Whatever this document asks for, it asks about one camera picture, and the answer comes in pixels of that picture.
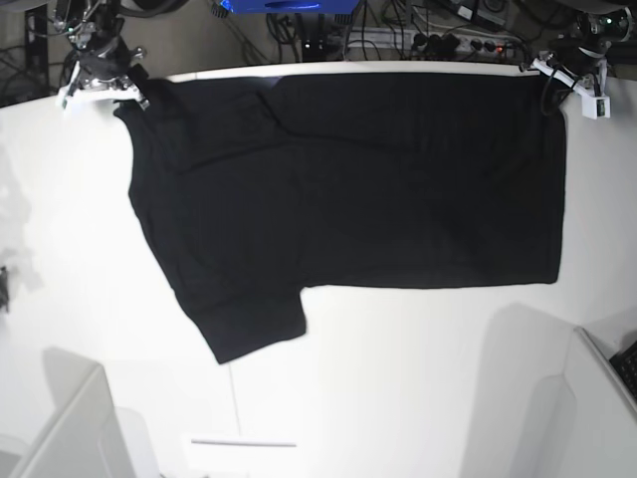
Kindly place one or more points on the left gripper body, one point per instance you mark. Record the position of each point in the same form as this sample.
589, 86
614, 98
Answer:
583, 67

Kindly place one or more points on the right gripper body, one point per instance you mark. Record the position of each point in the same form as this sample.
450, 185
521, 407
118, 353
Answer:
108, 75

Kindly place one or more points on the black T-shirt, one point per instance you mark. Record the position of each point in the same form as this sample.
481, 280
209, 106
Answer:
248, 191

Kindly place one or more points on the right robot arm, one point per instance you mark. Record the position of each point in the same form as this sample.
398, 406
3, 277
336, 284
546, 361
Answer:
93, 25

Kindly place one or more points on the blue box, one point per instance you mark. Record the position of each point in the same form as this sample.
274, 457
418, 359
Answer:
290, 6

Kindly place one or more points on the black keyboard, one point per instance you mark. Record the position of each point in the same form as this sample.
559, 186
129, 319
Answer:
625, 365

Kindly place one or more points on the white bin right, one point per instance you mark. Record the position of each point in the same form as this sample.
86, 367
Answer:
580, 422

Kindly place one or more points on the white bin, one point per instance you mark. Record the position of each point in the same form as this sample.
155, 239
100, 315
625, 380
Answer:
580, 422
58, 419

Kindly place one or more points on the white bin left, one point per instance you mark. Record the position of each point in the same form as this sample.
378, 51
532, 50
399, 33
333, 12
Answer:
58, 419

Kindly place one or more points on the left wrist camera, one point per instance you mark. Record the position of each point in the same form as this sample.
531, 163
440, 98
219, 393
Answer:
595, 108

